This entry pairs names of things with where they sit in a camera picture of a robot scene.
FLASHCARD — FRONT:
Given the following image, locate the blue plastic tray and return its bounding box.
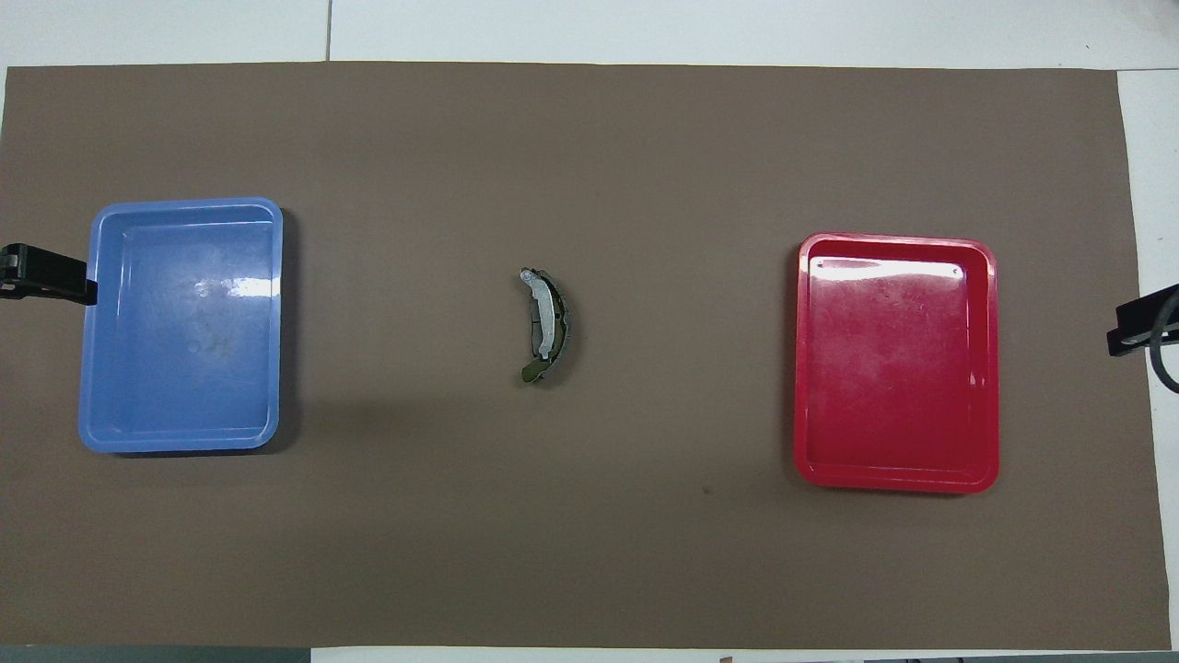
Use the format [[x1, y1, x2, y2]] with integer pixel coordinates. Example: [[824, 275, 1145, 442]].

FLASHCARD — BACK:
[[77, 197, 284, 455]]

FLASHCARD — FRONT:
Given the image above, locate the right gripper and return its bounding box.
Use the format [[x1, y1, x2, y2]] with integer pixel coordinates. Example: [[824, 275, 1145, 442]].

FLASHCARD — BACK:
[[1106, 284, 1179, 359]]

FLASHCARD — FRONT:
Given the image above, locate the brown table mat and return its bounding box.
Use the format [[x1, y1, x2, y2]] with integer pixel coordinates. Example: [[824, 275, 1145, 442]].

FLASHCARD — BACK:
[[0, 62, 1172, 651]]

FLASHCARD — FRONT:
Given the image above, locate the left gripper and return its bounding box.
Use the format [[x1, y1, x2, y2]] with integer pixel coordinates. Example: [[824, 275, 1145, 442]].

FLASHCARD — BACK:
[[0, 243, 99, 307]]

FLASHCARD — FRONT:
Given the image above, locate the curved silver brake shoe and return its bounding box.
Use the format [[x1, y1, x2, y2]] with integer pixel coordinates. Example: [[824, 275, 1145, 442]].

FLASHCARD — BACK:
[[519, 267, 572, 385]]

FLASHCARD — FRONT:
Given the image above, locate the red plastic tray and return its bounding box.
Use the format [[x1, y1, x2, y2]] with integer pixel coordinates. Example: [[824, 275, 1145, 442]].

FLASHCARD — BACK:
[[794, 232, 1000, 494]]

